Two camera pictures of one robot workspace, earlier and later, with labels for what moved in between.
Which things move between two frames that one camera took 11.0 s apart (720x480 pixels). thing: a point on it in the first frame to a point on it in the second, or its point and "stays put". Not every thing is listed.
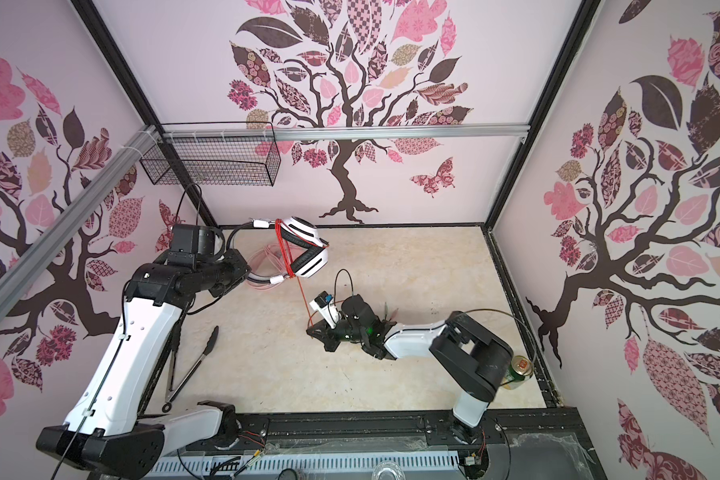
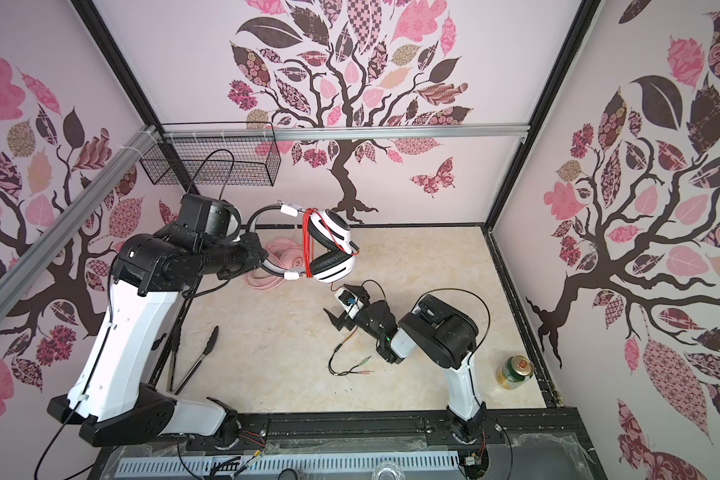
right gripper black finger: [319, 330] to [344, 320]
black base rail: [544, 445] stays put
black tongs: [169, 393] stays put
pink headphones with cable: [267, 267] stays put
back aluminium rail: [347, 132] stays put
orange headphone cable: [284, 230] to [309, 216]
